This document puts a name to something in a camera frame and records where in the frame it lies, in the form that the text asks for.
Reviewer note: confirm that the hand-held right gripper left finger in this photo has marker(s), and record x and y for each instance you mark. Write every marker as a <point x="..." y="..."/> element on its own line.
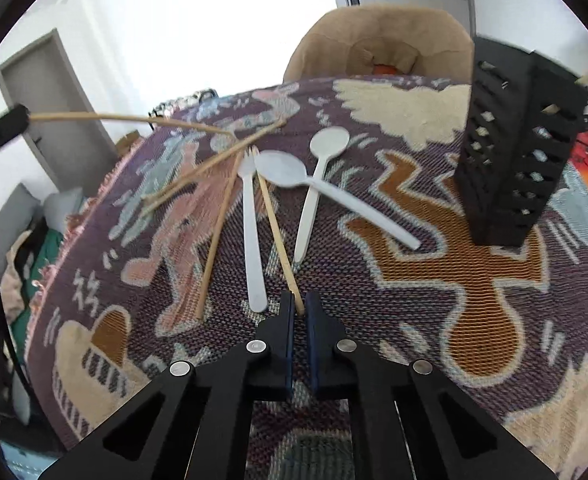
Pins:
<point x="288" y="345"/>

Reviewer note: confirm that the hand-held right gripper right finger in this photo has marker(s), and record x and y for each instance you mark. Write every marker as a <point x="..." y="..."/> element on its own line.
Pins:
<point x="314" y="350"/>

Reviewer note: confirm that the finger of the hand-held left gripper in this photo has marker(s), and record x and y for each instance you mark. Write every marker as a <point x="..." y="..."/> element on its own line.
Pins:
<point x="6" y="125"/>

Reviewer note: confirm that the white plastic spoon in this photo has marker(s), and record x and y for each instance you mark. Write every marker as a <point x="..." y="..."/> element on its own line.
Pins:
<point x="279" y="170"/>
<point x="330" y="142"/>

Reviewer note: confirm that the black slotted utensil holder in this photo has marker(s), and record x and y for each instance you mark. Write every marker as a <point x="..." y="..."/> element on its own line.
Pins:
<point x="504" y="160"/>

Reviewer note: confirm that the grey sofa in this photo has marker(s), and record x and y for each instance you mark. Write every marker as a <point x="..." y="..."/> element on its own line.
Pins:
<point x="11" y="210"/>

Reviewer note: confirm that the light grey pillow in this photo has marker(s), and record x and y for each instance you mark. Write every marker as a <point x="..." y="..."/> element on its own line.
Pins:
<point x="63" y="207"/>

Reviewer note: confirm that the printed blanket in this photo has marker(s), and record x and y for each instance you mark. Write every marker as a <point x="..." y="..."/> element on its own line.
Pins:
<point x="424" y="300"/>

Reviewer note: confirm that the brown cardboard box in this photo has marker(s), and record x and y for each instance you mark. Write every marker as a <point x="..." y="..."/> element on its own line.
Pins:
<point x="128" y="141"/>

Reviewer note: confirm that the white plastic fork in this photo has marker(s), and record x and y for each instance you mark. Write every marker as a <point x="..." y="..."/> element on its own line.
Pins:
<point x="250" y="220"/>

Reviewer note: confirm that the green cloth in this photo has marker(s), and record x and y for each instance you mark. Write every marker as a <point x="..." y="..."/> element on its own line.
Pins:
<point x="43" y="265"/>

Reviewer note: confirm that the beige garment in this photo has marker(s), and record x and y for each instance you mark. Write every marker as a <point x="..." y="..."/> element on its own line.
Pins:
<point x="16" y="280"/>

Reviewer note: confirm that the black and white patterned cloth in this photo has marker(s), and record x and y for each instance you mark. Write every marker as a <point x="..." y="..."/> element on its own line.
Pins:
<point x="183" y="101"/>

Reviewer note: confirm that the orange cushion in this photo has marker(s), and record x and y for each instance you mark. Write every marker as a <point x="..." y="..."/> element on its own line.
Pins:
<point x="386" y="68"/>

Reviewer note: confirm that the tan plush chair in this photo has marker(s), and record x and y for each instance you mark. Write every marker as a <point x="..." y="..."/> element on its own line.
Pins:
<point x="334" y="45"/>

